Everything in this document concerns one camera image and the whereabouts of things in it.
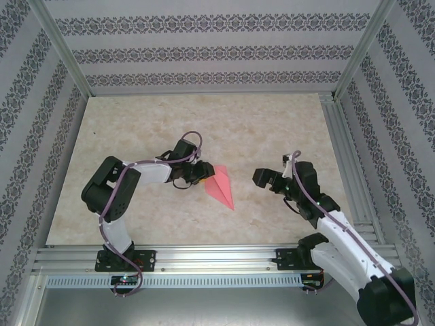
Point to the pink paper sheet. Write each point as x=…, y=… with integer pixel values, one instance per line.
x=221, y=188

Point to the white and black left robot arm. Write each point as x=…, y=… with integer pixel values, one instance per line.
x=108, y=190

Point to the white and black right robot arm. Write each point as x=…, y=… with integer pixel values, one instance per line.
x=340, y=234

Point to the grey metal sheet tray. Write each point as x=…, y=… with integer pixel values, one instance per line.
x=210, y=305

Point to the small circuit board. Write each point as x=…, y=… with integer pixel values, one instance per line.
x=311, y=279
x=124, y=280

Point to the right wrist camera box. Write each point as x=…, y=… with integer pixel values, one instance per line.
x=286, y=159

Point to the aluminium side rail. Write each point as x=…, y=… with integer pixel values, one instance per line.
x=341, y=136

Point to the long aluminium base rail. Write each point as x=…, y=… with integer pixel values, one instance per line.
x=210, y=258

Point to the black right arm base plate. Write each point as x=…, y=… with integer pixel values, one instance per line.
x=285, y=259

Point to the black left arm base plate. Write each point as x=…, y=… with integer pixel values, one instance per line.
x=149, y=259

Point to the aluminium frame post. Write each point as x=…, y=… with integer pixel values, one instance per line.
x=363, y=47
x=62, y=47

